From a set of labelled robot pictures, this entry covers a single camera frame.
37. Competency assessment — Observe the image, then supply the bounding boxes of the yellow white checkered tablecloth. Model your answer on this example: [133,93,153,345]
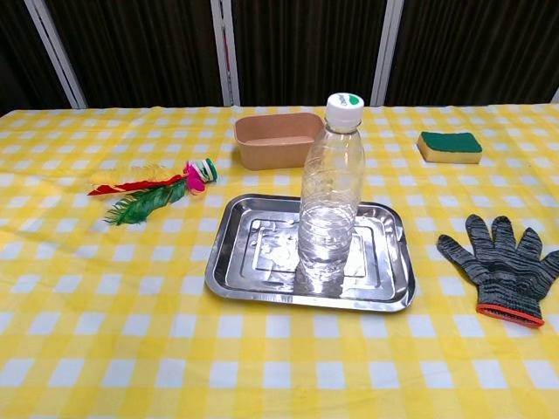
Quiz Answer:
[0,103,559,419]

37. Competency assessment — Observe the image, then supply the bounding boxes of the brown paper box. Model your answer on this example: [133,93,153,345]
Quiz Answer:
[233,112,327,171]

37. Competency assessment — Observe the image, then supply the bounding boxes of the transparent plastic water bottle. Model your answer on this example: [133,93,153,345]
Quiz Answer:
[296,92,366,295]

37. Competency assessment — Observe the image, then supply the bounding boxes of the yellow sponge with green pad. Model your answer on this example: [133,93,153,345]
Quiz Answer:
[416,131,484,165]

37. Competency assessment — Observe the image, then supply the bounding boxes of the rectangular metal tray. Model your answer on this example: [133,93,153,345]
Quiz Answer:
[204,194,417,313]

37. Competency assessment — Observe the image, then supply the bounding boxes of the colourful feather shuttlecock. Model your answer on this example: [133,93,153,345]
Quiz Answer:
[86,157,218,227]

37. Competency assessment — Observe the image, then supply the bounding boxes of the grey knitted work glove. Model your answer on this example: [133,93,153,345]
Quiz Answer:
[438,213,559,329]

